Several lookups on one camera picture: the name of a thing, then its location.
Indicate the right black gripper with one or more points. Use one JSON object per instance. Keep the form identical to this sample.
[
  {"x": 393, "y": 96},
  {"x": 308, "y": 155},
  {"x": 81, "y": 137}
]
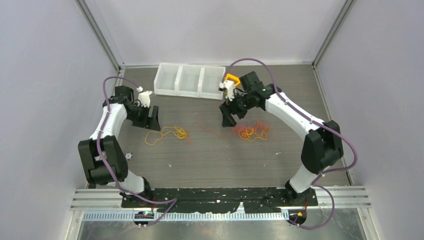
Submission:
[{"x": 228, "y": 108}]

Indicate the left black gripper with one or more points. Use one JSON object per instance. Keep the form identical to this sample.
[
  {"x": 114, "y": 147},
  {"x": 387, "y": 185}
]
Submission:
[{"x": 148, "y": 122}]

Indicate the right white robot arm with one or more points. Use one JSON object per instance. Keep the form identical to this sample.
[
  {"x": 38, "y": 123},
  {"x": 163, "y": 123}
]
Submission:
[{"x": 322, "y": 144}]

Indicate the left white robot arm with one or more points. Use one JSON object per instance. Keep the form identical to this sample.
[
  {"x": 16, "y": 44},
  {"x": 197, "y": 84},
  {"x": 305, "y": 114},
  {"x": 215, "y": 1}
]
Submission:
[{"x": 102, "y": 158}]

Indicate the small round token left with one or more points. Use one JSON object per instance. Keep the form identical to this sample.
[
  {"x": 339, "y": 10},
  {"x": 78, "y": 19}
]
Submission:
[{"x": 128, "y": 156}]

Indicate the white three-compartment bin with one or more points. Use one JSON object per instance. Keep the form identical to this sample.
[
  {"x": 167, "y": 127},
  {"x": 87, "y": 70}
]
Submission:
[{"x": 189, "y": 80}]

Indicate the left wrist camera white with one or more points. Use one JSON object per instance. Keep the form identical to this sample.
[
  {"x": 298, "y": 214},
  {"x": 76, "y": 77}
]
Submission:
[{"x": 144, "y": 97}]

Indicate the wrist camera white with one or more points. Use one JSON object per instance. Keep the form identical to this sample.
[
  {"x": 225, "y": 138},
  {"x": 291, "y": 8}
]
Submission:
[
  {"x": 144, "y": 97},
  {"x": 227, "y": 86}
]

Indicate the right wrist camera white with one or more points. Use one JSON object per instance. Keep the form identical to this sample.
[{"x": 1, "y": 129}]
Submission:
[{"x": 227, "y": 86}]

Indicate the yellow triangular plastic frame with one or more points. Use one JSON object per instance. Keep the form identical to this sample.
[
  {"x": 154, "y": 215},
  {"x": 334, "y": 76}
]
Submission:
[{"x": 231, "y": 77}]

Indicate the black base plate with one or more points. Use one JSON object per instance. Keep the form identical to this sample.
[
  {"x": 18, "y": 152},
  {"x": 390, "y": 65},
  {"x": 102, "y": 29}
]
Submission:
[{"x": 227, "y": 200}]

